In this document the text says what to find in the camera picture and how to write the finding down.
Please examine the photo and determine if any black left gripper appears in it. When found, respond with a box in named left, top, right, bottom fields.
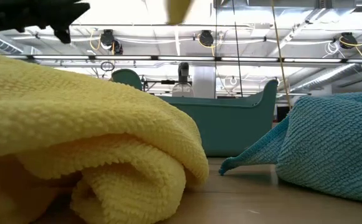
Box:
left=0, top=0, right=91, bottom=44

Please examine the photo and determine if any yellow microfiber towel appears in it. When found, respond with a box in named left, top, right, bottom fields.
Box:
left=0, top=51, right=210, bottom=224
left=165, top=0, right=194, bottom=26

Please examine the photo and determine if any silver ventilation duct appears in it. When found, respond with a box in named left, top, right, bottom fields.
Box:
left=288, top=51, right=362, bottom=94

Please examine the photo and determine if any blue microfiber towel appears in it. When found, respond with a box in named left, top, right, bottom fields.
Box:
left=218, top=90, right=362, bottom=205

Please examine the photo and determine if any teal plastic basket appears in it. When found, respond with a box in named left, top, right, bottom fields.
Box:
left=111, top=68, right=280, bottom=157

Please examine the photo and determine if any black ceiling cable reel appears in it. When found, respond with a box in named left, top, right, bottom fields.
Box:
left=100, top=29, right=124, bottom=55
left=198, top=29, right=215, bottom=48
left=339, top=32, right=358, bottom=50

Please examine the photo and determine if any yellow cable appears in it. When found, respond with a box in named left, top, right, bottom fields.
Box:
left=271, top=0, right=293, bottom=110

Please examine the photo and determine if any long ceiling light bar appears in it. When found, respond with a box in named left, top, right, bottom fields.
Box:
left=2, top=55, right=362, bottom=64

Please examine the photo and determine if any clear spray bottle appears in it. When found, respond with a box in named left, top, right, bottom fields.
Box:
left=171, top=62, right=195, bottom=98

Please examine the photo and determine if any thin black cable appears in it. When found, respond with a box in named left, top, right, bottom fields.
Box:
left=232, top=0, right=244, bottom=98

